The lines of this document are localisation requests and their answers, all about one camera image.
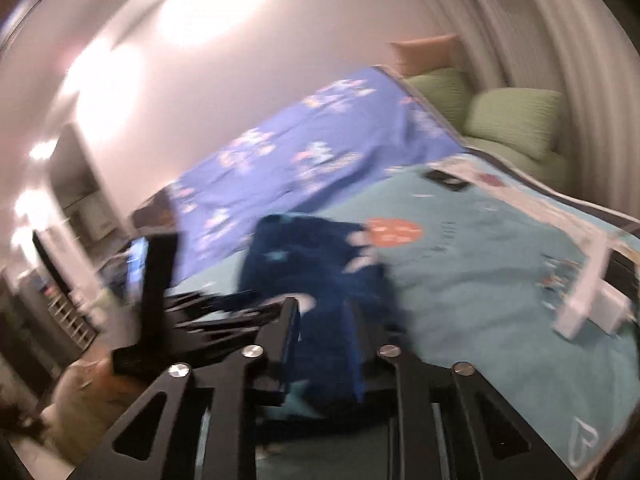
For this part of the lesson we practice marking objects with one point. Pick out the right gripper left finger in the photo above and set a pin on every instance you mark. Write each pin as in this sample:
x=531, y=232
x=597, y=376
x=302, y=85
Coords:
x=199, y=423

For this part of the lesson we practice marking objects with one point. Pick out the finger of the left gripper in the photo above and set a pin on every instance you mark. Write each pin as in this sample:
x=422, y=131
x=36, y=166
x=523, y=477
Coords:
x=245, y=300
x=225, y=327

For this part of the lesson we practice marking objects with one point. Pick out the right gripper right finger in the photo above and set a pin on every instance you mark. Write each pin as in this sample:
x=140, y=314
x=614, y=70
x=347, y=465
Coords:
x=445, y=422

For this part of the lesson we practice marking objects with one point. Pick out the navy fleece mickey pajama top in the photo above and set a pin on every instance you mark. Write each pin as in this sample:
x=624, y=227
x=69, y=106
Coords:
x=334, y=272

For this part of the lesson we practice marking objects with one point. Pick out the person's left hand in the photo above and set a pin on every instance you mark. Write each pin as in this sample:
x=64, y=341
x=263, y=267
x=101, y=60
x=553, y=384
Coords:
x=96, y=383

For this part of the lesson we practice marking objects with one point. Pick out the dark patterned headboard cushion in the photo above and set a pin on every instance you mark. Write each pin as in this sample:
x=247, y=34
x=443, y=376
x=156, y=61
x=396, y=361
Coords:
x=156, y=212

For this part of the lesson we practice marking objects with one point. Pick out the dark shelf unit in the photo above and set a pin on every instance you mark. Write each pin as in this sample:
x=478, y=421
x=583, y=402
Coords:
x=41, y=332

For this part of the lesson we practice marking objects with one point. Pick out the teal cartoon blanket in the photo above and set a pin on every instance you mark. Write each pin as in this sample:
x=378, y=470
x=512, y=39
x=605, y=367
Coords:
x=478, y=276

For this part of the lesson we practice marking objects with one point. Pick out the white power adapter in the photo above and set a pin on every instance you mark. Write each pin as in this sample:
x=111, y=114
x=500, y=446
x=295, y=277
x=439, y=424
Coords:
x=603, y=294

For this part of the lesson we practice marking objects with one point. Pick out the black phone on bed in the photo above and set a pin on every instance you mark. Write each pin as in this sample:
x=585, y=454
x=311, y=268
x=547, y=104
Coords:
x=448, y=181

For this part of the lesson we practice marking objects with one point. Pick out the purple tree print sheet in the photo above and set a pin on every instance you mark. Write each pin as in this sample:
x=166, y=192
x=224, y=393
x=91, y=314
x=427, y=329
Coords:
x=310, y=156

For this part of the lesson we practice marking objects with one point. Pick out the green pillow near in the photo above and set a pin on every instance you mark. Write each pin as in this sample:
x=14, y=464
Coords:
x=524, y=119

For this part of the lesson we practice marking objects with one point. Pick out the green pillow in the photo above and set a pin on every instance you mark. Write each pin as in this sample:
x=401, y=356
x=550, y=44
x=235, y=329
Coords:
x=449, y=91
x=524, y=119

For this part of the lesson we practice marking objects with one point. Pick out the peach pink pillow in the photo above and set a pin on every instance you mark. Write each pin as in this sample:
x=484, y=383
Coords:
x=418, y=56

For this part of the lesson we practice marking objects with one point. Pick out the green pillow far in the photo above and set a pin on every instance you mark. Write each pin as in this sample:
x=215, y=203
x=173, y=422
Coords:
x=449, y=91

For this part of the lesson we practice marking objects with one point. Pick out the beige curtain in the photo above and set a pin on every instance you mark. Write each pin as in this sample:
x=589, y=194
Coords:
x=579, y=48

